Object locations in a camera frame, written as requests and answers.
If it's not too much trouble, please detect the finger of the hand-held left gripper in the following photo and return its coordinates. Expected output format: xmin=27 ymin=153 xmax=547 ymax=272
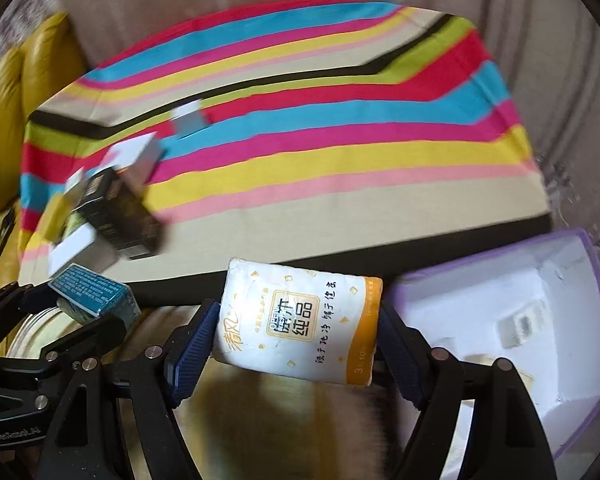
xmin=0 ymin=283 xmax=58 ymax=352
xmin=41 ymin=311 xmax=134 ymax=367

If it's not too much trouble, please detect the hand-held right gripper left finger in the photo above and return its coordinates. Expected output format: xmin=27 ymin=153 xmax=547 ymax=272
xmin=37 ymin=299 xmax=221 ymax=480

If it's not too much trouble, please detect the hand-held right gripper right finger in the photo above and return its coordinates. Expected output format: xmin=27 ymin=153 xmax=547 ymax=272
xmin=377 ymin=304 xmax=559 ymax=480

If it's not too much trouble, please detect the teal box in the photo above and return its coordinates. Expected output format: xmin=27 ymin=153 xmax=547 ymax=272
xmin=48 ymin=262 xmax=142 ymax=324

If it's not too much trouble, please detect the white tissue pack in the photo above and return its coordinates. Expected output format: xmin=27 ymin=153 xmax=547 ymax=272
xmin=211 ymin=257 xmax=385 ymax=387

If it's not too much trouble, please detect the purple storage box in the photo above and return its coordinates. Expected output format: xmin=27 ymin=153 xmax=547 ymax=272
xmin=385 ymin=227 xmax=600 ymax=463

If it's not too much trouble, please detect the large white box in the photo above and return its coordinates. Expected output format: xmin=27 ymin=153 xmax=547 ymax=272
xmin=106 ymin=131 xmax=164 ymax=184

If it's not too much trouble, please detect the beige striped cushion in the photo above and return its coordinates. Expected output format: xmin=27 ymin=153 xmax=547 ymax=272
xmin=5 ymin=304 xmax=83 ymax=361

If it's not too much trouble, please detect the flat white box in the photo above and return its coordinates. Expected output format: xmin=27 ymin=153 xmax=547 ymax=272
xmin=47 ymin=224 xmax=118 ymax=277

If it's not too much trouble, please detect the black box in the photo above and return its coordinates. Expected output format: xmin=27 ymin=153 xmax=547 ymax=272
xmin=74 ymin=166 xmax=164 ymax=261

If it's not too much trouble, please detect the white box with barcode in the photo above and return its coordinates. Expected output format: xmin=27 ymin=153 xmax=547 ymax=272
xmin=496 ymin=309 xmax=537 ymax=349

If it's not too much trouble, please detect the yellow sofa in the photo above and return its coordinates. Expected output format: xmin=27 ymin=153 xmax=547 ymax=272
xmin=0 ymin=12 xmax=88 ymax=301

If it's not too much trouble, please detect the striped tablecloth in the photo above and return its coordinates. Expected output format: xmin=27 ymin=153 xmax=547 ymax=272
xmin=19 ymin=2 xmax=553 ymax=306

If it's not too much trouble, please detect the small white box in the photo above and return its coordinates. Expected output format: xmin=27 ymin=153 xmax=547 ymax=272
xmin=171 ymin=99 xmax=214 ymax=139

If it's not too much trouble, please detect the black strap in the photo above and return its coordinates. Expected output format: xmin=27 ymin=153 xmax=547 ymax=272
xmin=0 ymin=204 xmax=17 ymax=288

